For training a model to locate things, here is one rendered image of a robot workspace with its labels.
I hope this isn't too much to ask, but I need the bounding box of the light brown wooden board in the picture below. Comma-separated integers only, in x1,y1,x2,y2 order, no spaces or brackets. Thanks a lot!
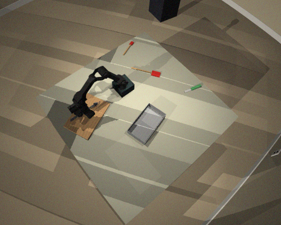
63,93,110,140

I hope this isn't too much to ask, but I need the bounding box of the red spatula with wooden handle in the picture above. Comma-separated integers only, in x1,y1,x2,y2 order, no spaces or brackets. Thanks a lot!
131,67,161,77

